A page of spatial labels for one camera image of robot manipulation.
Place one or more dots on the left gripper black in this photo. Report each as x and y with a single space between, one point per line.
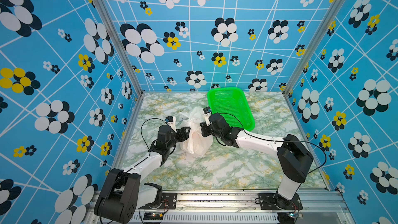
181 135

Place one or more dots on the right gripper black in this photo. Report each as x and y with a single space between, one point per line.
204 126

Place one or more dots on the white plastic bag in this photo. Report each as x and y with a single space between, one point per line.
196 145

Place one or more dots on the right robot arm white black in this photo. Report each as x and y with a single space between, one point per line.
294 158

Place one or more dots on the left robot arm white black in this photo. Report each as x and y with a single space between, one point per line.
122 192

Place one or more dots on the green plastic basket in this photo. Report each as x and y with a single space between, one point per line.
232 104

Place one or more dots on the left circuit board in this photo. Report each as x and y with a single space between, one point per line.
153 217

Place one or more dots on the circuit board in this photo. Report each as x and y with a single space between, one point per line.
289 218
153 217

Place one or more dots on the right circuit board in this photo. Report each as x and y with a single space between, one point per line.
289 218

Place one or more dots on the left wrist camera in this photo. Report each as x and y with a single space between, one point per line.
171 121

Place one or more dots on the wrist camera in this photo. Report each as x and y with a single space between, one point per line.
207 112
171 121

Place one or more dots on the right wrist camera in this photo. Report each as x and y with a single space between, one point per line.
207 112

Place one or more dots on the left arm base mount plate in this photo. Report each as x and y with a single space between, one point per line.
168 201

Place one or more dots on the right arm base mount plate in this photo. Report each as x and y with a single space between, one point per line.
271 201

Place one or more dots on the aluminium front rail frame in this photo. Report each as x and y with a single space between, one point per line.
238 207

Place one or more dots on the left aluminium corner post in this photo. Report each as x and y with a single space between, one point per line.
111 29

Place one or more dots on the aluminium corner post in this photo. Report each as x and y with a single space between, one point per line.
111 29
314 43

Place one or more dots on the right aluminium corner post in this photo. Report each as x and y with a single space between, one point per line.
314 43

